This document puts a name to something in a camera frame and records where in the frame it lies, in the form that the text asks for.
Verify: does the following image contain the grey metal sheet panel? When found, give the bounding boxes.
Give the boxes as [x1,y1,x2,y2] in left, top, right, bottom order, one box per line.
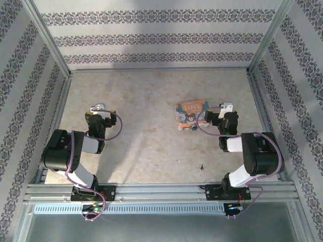
[15,201,307,242]

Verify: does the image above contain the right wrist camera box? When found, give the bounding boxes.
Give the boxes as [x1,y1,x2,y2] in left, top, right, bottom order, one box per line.
[218,101,234,114]

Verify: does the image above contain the aluminium corner post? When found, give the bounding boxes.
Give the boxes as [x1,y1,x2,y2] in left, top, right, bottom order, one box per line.
[22,0,72,78]
[247,0,296,74]

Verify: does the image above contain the aluminium side rail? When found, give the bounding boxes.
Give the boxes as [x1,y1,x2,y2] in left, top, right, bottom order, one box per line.
[37,72,74,186]
[246,70,290,182]

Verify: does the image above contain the grey slotted cable duct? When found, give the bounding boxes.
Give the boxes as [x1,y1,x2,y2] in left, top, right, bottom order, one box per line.
[33,203,226,215]

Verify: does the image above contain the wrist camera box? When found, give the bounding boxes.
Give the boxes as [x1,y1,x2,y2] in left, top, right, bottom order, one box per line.
[90,102,106,113]
[218,101,234,114]

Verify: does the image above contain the long aluminium base rail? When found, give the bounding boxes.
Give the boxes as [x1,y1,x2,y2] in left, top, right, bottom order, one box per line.
[23,183,300,204]

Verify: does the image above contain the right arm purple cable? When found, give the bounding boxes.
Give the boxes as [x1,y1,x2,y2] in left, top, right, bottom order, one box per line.
[196,105,283,219]

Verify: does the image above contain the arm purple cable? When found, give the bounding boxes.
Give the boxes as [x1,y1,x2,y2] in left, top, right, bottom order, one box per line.
[196,105,283,219]
[65,107,124,223]

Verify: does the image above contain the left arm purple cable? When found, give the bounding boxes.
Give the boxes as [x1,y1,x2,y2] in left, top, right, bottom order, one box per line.
[65,107,124,223]

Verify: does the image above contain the aluminium rear rail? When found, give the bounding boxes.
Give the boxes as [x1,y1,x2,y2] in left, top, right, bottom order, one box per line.
[68,67,251,74]

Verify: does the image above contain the orange LOVE printed box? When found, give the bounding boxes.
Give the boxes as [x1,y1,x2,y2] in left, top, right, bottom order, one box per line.
[175,99,210,131]

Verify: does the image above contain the small circuit board green light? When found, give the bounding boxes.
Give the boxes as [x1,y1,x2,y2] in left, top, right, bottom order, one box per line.
[225,203,244,215]
[82,204,104,213]

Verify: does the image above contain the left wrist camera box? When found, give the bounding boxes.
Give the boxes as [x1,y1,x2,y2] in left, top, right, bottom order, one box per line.
[90,102,106,113]

